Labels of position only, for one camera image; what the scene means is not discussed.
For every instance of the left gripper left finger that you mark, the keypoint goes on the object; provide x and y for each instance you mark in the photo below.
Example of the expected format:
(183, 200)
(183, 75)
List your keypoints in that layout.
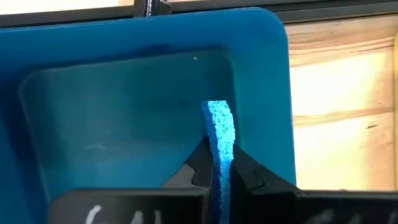
(199, 168)

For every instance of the blue plastic bin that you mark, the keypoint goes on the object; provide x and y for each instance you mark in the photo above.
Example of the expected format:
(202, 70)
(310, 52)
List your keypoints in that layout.
(109, 109)

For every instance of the blue scrub sponge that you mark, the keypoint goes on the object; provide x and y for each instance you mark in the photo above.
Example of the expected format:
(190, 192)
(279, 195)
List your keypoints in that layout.
(220, 130)

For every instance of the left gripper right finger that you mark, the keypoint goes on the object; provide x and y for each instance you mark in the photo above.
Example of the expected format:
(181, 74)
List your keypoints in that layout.
(245, 177)

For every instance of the black aluminium table frame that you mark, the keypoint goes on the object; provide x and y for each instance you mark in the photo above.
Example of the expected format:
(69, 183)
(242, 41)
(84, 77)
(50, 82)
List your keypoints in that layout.
(342, 14)

